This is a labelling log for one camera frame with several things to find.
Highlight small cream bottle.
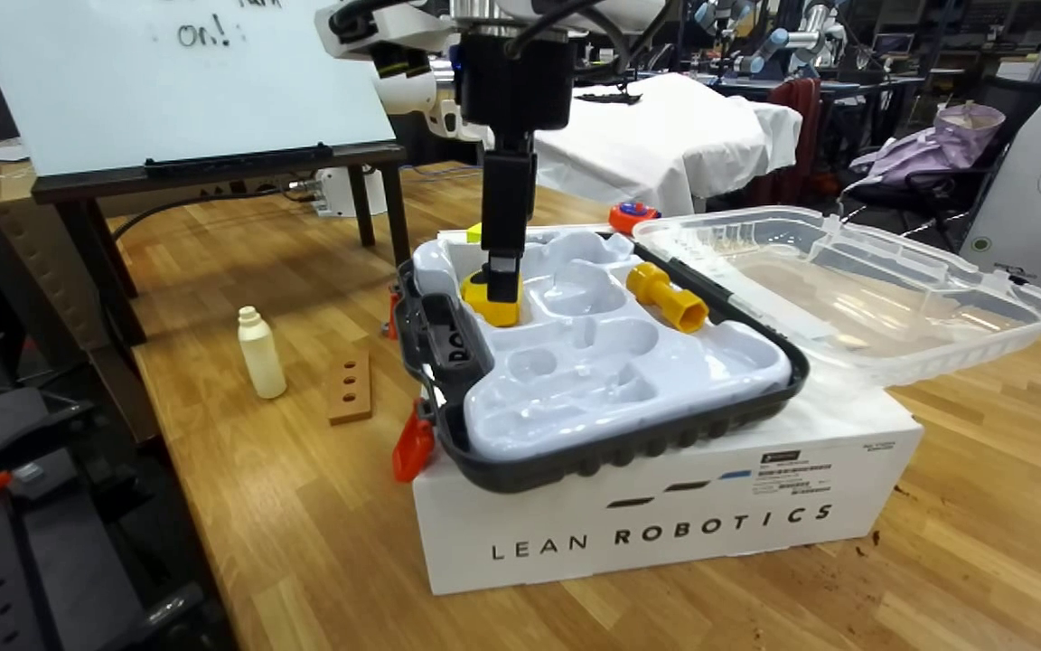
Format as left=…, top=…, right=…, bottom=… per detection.
left=233, top=304, right=292, bottom=406

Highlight whiteboard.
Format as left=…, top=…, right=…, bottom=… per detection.
left=0, top=0, right=396, bottom=181

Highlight purple cloth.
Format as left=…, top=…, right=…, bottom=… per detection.
left=844, top=98, right=1007, bottom=189

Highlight yellow toy bolt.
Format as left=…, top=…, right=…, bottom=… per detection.
left=620, top=259, right=711, bottom=338

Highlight red case latch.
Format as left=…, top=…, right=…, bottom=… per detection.
left=378, top=288, right=406, bottom=344
left=390, top=398, right=442, bottom=490

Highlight black whiteboard easel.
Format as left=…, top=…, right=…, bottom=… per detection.
left=29, top=142, right=415, bottom=354

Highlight black perforated platform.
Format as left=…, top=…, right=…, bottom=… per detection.
left=0, top=382, right=233, bottom=651

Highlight black toy case white tray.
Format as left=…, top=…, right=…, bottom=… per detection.
left=390, top=221, right=814, bottom=496

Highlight white machine blue logo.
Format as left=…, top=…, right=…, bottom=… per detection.
left=956, top=49, right=1041, bottom=300

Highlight yellow toy block round knob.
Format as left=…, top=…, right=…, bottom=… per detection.
left=457, top=271, right=526, bottom=334

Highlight clear plastic case lid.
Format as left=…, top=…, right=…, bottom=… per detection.
left=627, top=203, right=1041, bottom=391

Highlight black chair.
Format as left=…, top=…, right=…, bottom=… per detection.
left=838, top=72, right=1041, bottom=250

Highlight dark red chair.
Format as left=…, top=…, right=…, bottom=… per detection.
left=748, top=72, right=832, bottom=211

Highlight white cloth covered table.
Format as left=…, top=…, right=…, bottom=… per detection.
left=530, top=68, right=804, bottom=221

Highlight white cardboard box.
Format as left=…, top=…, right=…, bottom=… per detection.
left=409, top=347, right=924, bottom=600

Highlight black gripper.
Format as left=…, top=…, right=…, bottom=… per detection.
left=455, top=24, right=574, bottom=304

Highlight red cup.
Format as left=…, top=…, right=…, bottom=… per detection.
left=608, top=198, right=666, bottom=238

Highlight wooden strip three holes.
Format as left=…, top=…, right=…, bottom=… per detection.
left=325, top=347, right=377, bottom=427

